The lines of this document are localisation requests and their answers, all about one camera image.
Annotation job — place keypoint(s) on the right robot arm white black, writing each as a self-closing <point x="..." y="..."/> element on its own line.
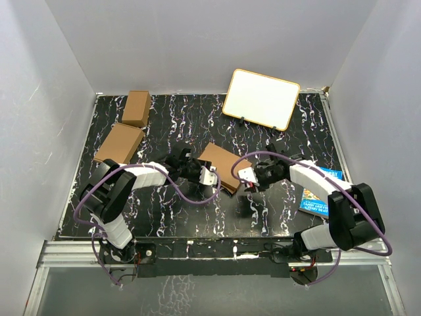
<point x="353" y="214"/>

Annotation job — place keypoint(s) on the aluminium frame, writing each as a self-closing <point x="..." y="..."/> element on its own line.
<point x="69" y="281"/>

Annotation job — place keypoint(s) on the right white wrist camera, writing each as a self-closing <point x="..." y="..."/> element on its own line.
<point x="248" y="177"/>

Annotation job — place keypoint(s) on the small whiteboard with wooden frame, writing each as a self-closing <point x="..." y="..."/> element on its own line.
<point x="261" y="99"/>

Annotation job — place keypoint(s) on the folded cardboard box upright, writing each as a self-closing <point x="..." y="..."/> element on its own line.
<point x="136" y="111"/>

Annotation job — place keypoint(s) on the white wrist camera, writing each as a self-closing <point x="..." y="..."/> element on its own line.
<point x="248" y="177"/>
<point x="208" y="176"/>

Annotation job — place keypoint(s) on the flat cardboard box stack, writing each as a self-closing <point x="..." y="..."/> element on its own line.
<point x="120" y="144"/>

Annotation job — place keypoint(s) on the blue treehouse book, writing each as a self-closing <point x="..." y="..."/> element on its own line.
<point x="311" y="204"/>

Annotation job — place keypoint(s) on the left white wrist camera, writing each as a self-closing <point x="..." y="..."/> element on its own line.
<point x="208" y="176"/>

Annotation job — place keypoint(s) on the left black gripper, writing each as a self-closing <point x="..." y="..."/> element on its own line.
<point x="198" y="164"/>

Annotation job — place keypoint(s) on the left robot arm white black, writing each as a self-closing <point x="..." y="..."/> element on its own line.
<point x="106" y="192"/>

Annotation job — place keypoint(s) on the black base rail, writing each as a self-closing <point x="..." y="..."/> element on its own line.
<point x="160" y="257"/>

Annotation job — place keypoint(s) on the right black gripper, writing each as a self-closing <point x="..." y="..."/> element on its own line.
<point x="262" y="186"/>

